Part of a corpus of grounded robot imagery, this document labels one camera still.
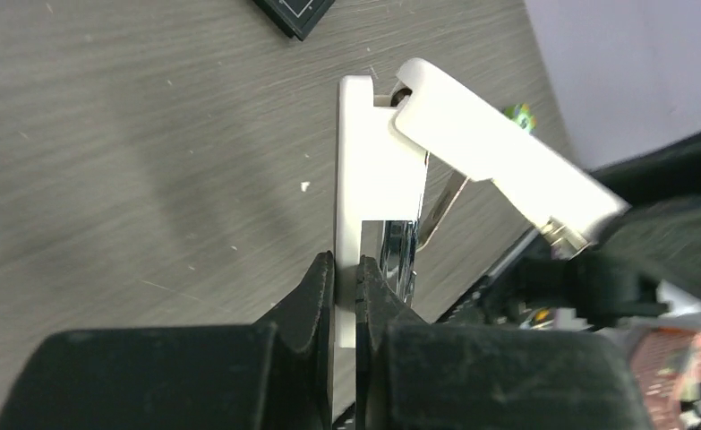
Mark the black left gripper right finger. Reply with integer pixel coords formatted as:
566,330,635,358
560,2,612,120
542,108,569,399
355,256,653,430

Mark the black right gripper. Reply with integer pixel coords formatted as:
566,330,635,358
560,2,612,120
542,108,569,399
516,132,701,326

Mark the green cartoon card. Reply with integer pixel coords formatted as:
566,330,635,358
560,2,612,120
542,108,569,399
502,103,536,133

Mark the white stapler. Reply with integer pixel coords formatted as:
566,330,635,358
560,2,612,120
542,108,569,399
334,58,628,348

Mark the black white chessboard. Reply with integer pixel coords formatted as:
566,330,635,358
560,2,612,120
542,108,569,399
253,0,335,41

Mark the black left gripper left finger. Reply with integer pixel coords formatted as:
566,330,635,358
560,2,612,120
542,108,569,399
0,252,334,429

